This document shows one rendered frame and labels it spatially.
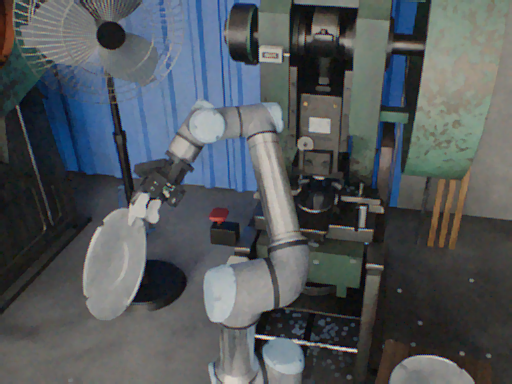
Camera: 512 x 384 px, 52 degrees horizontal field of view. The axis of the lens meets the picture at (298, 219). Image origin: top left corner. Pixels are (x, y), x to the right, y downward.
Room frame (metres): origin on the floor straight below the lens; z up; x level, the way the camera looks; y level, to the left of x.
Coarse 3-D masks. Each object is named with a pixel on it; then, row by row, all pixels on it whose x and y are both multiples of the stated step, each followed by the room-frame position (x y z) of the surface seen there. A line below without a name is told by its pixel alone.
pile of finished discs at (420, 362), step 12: (408, 360) 1.24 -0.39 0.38; (420, 360) 1.24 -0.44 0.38; (432, 360) 1.24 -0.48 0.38; (444, 360) 1.24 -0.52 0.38; (396, 372) 1.19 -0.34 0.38; (408, 372) 1.19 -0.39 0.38; (420, 372) 1.19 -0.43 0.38; (432, 372) 1.19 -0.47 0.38; (444, 372) 1.19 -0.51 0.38; (456, 372) 1.20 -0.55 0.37
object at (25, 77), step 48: (0, 0) 2.24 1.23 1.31; (48, 0) 2.43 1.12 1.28; (0, 48) 2.17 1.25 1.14; (0, 96) 2.00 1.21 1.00; (0, 144) 2.22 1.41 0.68; (48, 144) 2.48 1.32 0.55; (0, 192) 2.09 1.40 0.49; (48, 192) 2.40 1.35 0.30; (0, 240) 2.01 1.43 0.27; (48, 240) 2.28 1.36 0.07; (0, 288) 1.90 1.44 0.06
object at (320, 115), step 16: (304, 96) 1.67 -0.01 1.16; (320, 96) 1.66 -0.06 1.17; (336, 96) 1.65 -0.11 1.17; (304, 112) 1.66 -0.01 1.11; (320, 112) 1.66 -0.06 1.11; (336, 112) 1.65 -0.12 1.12; (304, 128) 1.66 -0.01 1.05; (320, 128) 1.65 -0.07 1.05; (336, 128) 1.65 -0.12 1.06; (304, 144) 1.64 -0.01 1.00; (320, 144) 1.66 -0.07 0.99; (336, 144) 1.65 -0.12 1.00; (304, 160) 1.63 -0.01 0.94; (320, 160) 1.62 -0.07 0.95; (336, 160) 1.65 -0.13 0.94
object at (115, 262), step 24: (120, 216) 1.15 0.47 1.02; (96, 240) 1.15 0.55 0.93; (120, 240) 1.08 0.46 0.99; (144, 240) 1.02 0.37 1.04; (96, 264) 1.09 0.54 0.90; (120, 264) 1.02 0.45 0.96; (144, 264) 0.97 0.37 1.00; (96, 288) 1.04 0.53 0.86; (120, 288) 0.98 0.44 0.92; (96, 312) 0.98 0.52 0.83; (120, 312) 0.92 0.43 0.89
